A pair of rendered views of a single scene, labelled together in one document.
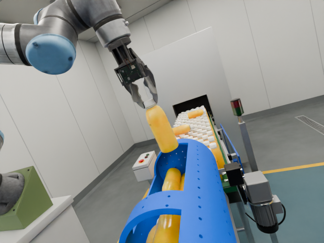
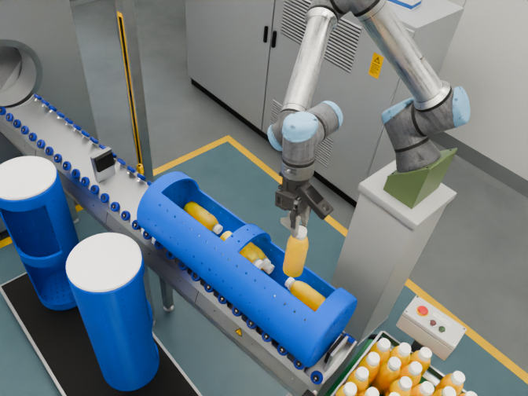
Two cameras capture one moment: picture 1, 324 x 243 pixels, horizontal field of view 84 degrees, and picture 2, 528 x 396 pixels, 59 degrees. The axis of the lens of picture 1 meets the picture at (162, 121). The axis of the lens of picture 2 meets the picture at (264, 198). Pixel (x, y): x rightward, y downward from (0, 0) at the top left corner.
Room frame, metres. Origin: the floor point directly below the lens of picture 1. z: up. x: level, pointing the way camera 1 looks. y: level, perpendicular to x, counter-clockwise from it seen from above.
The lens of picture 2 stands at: (0.85, -0.90, 2.51)
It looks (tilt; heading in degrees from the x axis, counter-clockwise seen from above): 45 degrees down; 112
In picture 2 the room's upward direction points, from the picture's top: 7 degrees clockwise
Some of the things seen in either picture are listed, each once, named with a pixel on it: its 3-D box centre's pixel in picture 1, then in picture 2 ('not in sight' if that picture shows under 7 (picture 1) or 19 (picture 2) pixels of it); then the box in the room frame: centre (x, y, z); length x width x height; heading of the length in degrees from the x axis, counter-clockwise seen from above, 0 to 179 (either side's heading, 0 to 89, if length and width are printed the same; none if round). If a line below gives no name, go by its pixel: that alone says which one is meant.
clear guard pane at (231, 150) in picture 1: (235, 163); not in sight; (1.39, -0.46, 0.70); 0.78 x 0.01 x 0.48; 166
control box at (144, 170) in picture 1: (146, 165); (430, 327); (1.11, 0.19, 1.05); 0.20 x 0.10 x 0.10; 166
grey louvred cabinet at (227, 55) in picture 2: not in sight; (291, 56); (-0.36, 2.27, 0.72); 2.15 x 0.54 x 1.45; 159
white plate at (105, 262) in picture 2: not in sight; (104, 261); (-0.07, -0.16, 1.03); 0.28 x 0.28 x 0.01
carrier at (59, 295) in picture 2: not in sight; (47, 240); (-0.67, 0.02, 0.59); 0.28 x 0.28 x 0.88
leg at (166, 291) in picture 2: not in sight; (165, 277); (-0.16, 0.28, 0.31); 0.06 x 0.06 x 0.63; 76
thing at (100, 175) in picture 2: not in sight; (104, 166); (-0.45, 0.28, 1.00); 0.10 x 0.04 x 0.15; 76
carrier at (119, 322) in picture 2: not in sight; (119, 320); (-0.07, -0.16, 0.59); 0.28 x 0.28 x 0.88
